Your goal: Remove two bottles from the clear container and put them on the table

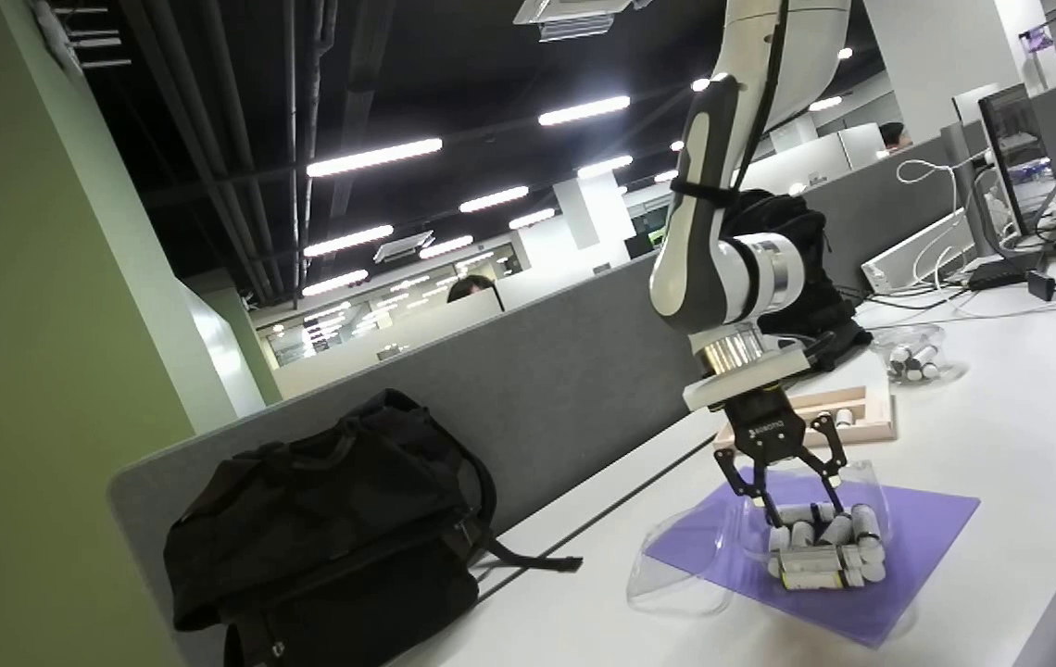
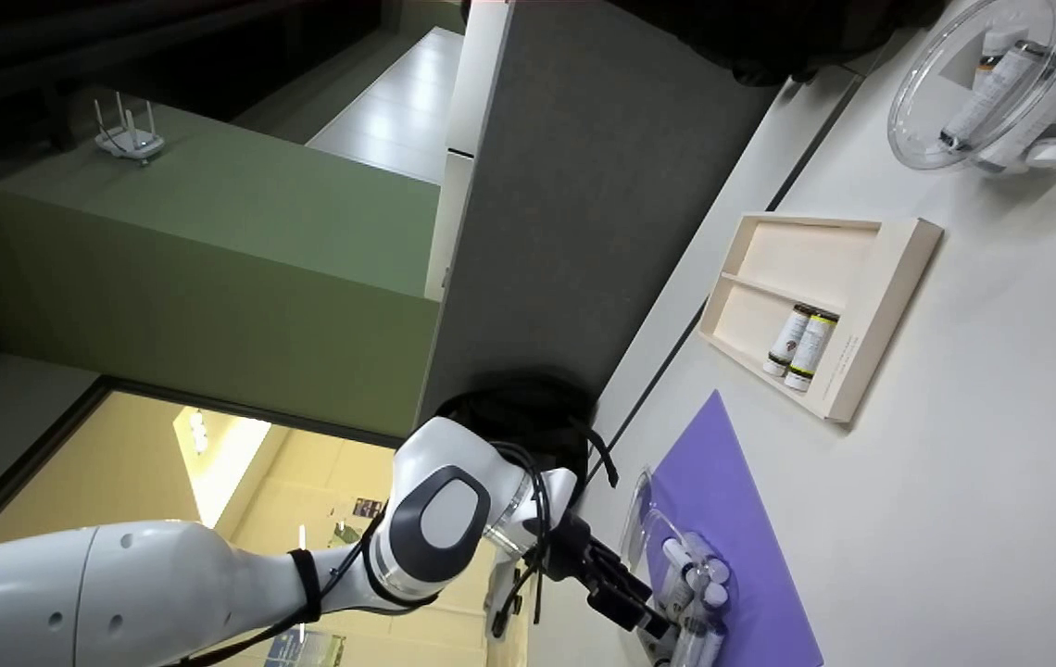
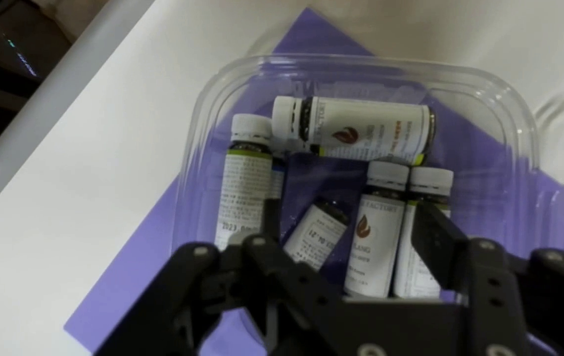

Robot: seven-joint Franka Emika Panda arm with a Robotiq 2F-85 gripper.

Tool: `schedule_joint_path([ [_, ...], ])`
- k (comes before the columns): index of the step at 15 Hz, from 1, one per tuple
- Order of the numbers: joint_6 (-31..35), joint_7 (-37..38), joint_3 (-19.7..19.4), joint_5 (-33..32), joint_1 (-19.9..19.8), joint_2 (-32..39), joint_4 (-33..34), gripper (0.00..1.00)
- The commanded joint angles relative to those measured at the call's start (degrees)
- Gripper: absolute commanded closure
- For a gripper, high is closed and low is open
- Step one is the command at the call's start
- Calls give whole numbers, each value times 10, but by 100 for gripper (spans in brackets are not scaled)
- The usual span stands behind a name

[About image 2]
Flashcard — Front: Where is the grey partition panel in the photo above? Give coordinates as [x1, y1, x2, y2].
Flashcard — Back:
[406, 0, 791, 468]

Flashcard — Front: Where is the white bottle dark band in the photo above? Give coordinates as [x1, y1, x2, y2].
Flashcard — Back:
[760, 299, 816, 381]
[658, 531, 704, 607]

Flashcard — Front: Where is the white desk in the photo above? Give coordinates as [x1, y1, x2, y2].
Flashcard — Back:
[304, 24, 466, 190]

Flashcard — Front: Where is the purple mat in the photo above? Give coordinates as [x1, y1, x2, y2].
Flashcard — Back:
[641, 388, 828, 667]

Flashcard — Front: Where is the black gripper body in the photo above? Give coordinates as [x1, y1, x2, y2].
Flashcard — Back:
[545, 515, 653, 622]

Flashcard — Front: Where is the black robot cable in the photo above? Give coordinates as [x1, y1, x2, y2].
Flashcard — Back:
[172, 439, 560, 667]

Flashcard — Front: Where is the white wifi router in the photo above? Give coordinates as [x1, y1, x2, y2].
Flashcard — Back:
[85, 85, 172, 166]

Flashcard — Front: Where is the white tube black cap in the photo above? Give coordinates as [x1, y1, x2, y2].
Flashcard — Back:
[935, 42, 1049, 157]

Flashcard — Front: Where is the clear plastic container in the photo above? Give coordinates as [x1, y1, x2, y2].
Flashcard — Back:
[616, 458, 737, 667]

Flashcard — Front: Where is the black backpack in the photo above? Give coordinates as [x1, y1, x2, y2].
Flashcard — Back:
[431, 371, 624, 494]

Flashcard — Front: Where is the light wooden tray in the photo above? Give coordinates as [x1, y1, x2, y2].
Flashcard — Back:
[693, 211, 950, 432]

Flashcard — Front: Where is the green cabinet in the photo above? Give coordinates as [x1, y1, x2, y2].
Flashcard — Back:
[0, 101, 445, 439]

